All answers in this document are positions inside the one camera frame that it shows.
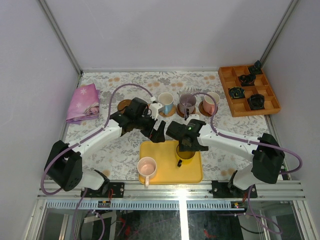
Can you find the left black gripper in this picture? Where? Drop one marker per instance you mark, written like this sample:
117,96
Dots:
152,128

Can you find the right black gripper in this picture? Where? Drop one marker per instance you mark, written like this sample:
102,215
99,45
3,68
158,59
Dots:
196,148

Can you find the brown wooden coaster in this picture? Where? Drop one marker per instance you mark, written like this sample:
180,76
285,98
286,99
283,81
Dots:
181,114
202,110

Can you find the yellow glass cup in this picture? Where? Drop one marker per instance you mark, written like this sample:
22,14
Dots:
183,157

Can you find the woven rattan coaster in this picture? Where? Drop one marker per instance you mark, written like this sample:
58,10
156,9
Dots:
171,113

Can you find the purple mug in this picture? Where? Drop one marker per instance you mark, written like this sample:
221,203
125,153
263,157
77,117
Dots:
187,103

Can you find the blue handled white mug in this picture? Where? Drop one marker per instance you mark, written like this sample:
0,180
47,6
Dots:
167,100

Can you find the dark wooden coaster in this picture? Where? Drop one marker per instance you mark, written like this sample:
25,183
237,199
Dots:
123,104

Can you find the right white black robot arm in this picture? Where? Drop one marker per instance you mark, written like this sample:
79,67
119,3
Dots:
263,152

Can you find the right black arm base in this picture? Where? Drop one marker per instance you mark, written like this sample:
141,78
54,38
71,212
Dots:
226,190

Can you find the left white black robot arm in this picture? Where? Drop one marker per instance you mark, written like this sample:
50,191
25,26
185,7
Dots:
65,161

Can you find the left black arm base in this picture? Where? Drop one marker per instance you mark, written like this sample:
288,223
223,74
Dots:
95,184

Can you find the yellow plastic tray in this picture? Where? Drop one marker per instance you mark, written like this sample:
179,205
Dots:
168,172

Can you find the black green wrapped item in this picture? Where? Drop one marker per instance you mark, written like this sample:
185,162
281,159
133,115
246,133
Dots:
236,93

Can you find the orange compartment tray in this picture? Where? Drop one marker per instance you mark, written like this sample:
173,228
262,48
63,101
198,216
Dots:
229,77

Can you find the black wrapped item bottom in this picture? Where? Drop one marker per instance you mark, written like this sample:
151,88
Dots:
256,102

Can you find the pink purple folded cloth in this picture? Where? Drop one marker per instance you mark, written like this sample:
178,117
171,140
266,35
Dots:
84,105

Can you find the black wrapped item top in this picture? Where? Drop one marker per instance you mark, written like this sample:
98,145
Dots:
256,68

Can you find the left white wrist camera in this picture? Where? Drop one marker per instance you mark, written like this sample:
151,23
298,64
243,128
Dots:
155,107

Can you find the aluminium front rail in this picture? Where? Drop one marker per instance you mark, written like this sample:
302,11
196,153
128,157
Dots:
283,190

